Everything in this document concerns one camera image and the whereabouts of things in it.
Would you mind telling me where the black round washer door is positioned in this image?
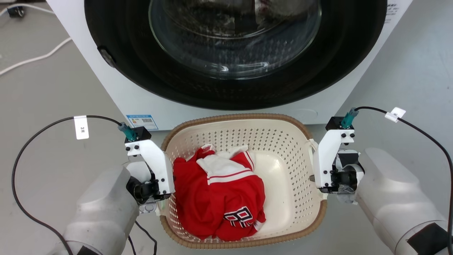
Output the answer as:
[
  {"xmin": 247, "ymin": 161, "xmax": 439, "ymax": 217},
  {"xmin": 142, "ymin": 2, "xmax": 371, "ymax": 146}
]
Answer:
[{"xmin": 84, "ymin": 0, "xmax": 388, "ymax": 111}]

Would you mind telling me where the white text sticker on washer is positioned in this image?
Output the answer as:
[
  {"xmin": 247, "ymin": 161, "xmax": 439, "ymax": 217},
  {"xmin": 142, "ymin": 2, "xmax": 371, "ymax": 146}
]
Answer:
[{"xmin": 384, "ymin": 0, "xmax": 400, "ymax": 24}]

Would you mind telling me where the small white cable tag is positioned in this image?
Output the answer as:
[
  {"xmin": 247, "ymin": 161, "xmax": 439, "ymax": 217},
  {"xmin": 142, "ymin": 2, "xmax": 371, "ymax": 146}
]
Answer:
[{"xmin": 384, "ymin": 107, "xmax": 407, "ymax": 123}]

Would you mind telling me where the white cable tag with print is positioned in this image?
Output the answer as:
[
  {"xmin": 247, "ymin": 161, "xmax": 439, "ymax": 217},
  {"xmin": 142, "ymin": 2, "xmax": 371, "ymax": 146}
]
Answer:
[{"xmin": 73, "ymin": 115, "xmax": 90, "ymax": 140}]

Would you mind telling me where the white washing machine body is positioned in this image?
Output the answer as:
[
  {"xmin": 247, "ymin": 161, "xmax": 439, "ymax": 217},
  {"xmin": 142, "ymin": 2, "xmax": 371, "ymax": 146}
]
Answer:
[{"xmin": 46, "ymin": 0, "xmax": 413, "ymax": 132}]

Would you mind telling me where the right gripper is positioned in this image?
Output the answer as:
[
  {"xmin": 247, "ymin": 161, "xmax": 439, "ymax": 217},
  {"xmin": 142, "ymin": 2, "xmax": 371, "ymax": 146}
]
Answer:
[{"xmin": 309, "ymin": 150, "xmax": 365, "ymax": 205}]

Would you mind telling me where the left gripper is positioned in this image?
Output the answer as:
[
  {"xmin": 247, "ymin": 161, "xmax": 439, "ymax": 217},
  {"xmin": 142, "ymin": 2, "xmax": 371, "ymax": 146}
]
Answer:
[{"xmin": 126, "ymin": 170, "xmax": 171, "ymax": 214}]

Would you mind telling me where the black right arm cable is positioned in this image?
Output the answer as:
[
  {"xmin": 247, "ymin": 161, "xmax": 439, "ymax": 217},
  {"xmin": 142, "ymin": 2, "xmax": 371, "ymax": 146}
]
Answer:
[{"xmin": 340, "ymin": 106, "xmax": 453, "ymax": 249}]

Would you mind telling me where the red and white jersey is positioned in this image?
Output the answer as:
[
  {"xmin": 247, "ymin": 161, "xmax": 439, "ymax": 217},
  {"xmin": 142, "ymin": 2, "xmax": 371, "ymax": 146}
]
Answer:
[{"xmin": 172, "ymin": 143, "xmax": 267, "ymax": 242}]

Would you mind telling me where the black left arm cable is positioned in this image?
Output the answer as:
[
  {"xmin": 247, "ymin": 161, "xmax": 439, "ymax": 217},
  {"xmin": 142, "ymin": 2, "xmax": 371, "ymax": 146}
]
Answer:
[{"xmin": 11, "ymin": 115, "xmax": 138, "ymax": 255}]

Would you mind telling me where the black plug with white cord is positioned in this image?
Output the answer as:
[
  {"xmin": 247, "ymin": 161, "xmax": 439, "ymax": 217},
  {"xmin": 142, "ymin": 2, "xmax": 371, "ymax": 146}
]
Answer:
[{"xmin": 0, "ymin": 3, "xmax": 54, "ymax": 19}]

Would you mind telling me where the cream perforated laundry basket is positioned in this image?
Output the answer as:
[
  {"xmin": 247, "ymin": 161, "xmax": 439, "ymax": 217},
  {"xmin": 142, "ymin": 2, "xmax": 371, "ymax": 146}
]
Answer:
[{"xmin": 159, "ymin": 113, "xmax": 328, "ymax": 249}]

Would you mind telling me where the black washer door latch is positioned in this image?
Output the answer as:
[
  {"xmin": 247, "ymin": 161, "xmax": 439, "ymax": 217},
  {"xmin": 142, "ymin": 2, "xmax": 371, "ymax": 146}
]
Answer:
[{"xmin": 97, "ymin": 46, "xmax": 117, "ymax": 69}]

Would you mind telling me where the thin black cable under arm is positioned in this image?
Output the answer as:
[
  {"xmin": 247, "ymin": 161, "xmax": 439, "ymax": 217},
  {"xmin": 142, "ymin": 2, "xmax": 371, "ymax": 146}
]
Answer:
[{"xmin": 127, "ymin": 220, "xmax": 158, "ymax": 255}]

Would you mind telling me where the white floor cable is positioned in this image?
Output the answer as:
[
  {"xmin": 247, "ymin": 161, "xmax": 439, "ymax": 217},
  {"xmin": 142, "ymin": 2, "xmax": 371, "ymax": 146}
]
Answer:
[{"xmin": 0, "ymin": 36, "xmax": 73, "ymax": 76}]

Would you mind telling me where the blue energy label sticker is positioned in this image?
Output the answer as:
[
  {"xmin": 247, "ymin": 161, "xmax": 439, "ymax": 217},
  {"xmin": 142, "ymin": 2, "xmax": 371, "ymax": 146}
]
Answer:
[{"xmin": 126, "ymin": 114, "xmax": 159, "ymax": 131}]

